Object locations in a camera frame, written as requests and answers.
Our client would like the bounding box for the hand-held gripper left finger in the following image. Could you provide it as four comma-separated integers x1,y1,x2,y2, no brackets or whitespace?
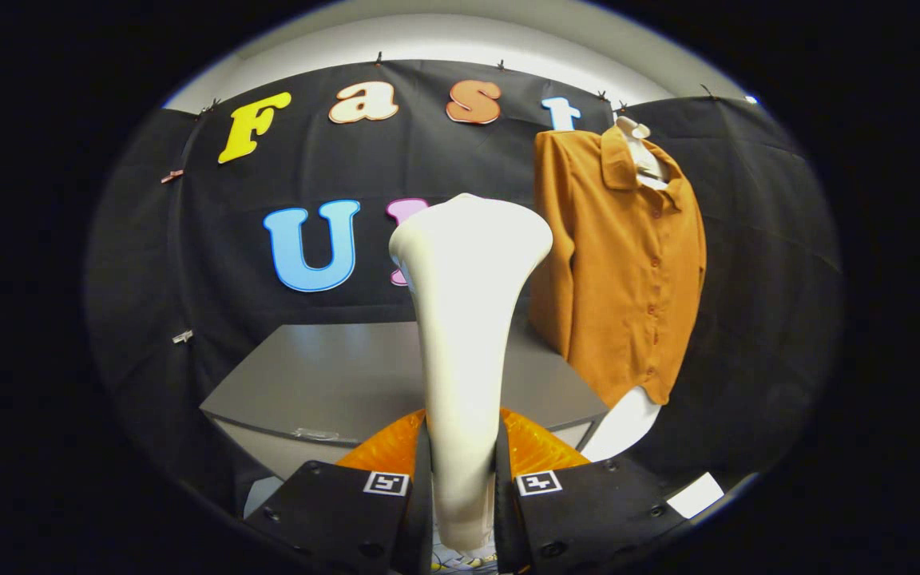
243,409,434,575

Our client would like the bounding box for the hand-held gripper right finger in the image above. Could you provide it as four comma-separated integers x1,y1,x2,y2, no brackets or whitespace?
494,407,688,575

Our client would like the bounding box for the white garment steamer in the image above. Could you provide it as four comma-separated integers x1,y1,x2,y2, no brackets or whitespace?
388,193,554,572

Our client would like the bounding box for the orange button-up shirt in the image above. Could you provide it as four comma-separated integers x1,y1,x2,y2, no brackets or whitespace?
528,124,707,408

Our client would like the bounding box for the white mannequin torso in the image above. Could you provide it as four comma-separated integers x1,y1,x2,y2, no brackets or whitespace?
580,116,668,464

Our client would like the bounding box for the grey cabinet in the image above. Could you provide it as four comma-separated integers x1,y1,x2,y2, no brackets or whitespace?
200,319,611,484

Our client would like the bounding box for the black backdrop cloth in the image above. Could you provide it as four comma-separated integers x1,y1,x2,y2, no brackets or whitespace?
85,60,844,520

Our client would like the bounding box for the row of black clips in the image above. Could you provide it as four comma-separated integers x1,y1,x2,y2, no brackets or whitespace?
200,52,716,117

